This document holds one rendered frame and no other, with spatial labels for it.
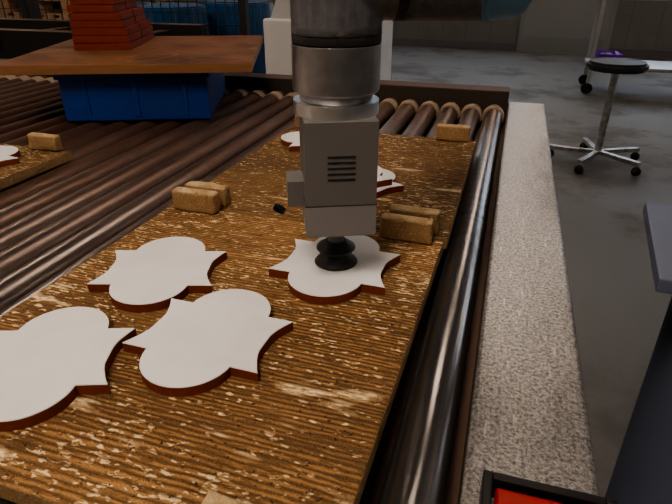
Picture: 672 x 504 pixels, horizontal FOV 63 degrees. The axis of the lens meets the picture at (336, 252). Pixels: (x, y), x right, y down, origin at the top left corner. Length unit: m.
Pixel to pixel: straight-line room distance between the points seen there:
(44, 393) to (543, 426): 0.35
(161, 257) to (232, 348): 0.18
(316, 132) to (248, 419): 0.23
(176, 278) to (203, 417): 0.18
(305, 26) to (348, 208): 0.15
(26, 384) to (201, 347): 0.12
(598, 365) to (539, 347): 1.60
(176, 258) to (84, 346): 0.15
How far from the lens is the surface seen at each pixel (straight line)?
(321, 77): 0.46
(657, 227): 0.93
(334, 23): 0.45
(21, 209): 0.86
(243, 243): 0.62
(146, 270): 0.57
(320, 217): 0.48
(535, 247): 0.69
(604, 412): 1.93
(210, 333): 0.46
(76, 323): 0.51
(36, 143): 1.05
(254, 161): 0.89
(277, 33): 4.45
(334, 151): 0.46
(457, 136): 1.00
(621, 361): 2.17
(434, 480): 0.39
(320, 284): 0.51
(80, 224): 0.79
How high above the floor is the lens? 1.21
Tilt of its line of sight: 27 degrees down
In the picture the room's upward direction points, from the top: straight up
